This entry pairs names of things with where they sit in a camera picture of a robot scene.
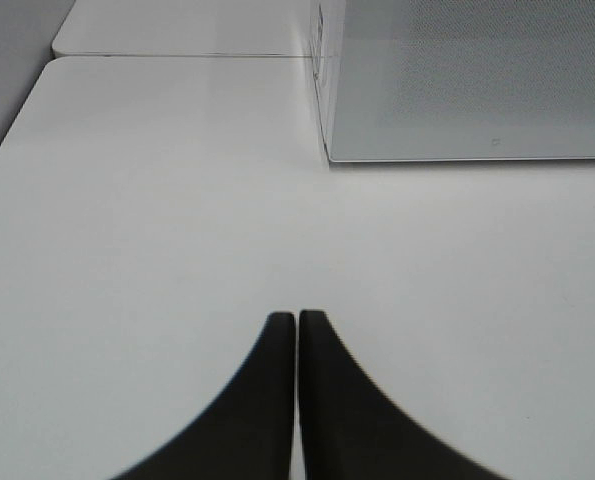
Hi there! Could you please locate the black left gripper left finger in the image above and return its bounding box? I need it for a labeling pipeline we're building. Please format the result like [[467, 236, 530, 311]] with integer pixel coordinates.
[[118, 312, 296, 479]]

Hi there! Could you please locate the white microwave door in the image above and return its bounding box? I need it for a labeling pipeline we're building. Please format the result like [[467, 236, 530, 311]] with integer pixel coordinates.
[[326, 0, 595, 164]]

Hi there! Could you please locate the white microwave oven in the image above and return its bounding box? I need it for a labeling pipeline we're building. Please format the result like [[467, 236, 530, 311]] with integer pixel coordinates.
[[308, 0, 595, 164]]

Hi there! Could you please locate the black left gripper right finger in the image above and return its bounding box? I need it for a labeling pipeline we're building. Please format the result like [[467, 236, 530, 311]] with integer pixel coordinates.
[[299, 310, 496, 479]]

